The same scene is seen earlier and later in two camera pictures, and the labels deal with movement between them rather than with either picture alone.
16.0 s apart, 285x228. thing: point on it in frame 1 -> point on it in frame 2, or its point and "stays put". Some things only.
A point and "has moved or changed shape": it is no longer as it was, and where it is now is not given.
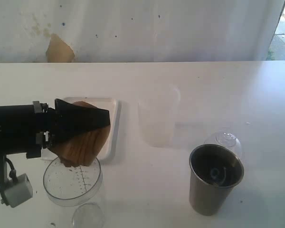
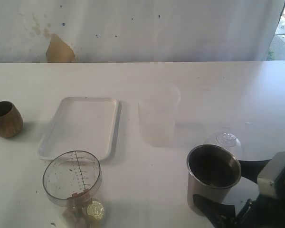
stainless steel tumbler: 214,171 stays put
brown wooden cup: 85,149 has moved or changed shape
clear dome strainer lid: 227,140 stays put
